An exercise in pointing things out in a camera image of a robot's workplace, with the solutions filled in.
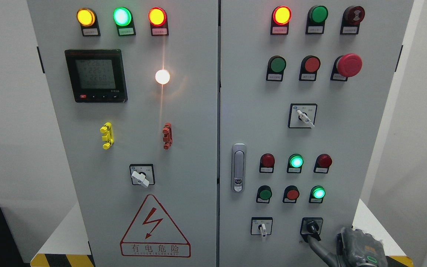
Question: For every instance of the black rotary knob switch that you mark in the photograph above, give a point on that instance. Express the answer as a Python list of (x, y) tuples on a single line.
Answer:
[(311, 226)]

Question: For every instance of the grey electrical control cabinet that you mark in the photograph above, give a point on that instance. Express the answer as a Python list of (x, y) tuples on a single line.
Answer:
[(217, 53)]

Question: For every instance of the red terminal connector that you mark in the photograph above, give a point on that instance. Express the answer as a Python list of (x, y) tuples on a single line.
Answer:
[(168, 137)]

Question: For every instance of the dark red indicator left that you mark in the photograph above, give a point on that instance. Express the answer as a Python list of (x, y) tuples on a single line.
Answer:
[(266, 164)]

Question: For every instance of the dark red indicator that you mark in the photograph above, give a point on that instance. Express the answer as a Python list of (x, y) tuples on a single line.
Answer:
[(323, 164), (266, 164)]

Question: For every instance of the white lit indicator light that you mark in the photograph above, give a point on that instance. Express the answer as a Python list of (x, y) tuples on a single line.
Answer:
[(162, 76)]

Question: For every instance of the green push button lower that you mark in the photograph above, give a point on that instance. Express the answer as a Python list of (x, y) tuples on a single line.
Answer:
[(264, 194)]

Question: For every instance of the green push button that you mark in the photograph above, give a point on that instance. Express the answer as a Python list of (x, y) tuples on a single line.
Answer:
[(275, 68), (264, 194)]

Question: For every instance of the green lit indicator middle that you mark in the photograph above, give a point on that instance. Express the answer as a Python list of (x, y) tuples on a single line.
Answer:
[(295, 163)]

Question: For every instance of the green push button upper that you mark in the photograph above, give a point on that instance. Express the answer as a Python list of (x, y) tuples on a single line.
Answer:
[(275, 68)]

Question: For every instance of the red push button lower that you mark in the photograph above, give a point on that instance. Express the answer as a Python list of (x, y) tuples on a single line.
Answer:
[(291, 194)]

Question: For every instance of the red push button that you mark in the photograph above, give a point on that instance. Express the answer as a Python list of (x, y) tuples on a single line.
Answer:
[(291, 194), (309, 67)]

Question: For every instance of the yellow terminal connector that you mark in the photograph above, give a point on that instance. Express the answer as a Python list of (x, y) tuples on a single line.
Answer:
[(107, 135)]

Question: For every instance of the dark red indicator right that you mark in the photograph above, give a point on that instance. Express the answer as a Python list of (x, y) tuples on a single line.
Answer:
[(323, 164)]

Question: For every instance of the red electrical hazard warning sticker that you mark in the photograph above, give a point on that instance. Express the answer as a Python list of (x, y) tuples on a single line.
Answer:
[(153, 233)]

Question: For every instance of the red push button upper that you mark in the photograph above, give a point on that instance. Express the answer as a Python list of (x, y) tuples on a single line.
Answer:
[(309, 67)]

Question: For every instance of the green lit button lower right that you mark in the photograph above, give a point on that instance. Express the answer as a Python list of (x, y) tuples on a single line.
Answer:
[(317, 194)]

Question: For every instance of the black digital power meter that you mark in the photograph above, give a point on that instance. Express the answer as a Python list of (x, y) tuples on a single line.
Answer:
[(97, 75)]

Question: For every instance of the red indicator light left door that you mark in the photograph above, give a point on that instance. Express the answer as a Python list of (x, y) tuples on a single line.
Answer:
[(158, 21)]

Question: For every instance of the red lit indicator right door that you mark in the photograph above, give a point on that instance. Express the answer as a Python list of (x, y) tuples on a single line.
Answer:
[(280, 19)]

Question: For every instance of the green indicator light top left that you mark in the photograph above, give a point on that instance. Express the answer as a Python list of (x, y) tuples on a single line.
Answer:
[(124, 21)]

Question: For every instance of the red emergency stop mushroom button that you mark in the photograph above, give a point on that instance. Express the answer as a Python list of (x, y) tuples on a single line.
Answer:
[(346, 66)]

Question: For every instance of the green unlit indicator top right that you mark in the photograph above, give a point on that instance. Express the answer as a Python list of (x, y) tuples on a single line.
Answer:
[(316, 18)]

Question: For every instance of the yellow indicator light top left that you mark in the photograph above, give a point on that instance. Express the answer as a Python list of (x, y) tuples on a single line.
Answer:
[(87, 19)]

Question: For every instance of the dark red buzzer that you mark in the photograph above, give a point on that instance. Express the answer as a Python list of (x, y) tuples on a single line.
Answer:
[(351, 20)]

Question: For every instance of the white platform with hazard stripes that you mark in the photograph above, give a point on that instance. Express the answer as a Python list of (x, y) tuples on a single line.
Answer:
[(68, 244)]

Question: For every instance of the silver door lock handle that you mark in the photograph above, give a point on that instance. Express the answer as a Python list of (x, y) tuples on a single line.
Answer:
[(238, 167)]

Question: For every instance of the white selector switch left door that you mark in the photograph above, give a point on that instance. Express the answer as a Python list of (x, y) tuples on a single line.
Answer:
[(142, 174)]

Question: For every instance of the white selector switch upper right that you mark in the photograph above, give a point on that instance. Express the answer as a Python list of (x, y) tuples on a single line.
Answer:
[(302, 115)]

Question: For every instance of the white selector switch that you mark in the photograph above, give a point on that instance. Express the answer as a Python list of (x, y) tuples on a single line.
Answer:
[(302, 115), (261, 226)]

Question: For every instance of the white selector switch bottom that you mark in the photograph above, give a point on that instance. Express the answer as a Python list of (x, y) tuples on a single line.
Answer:
[(261, 226)]

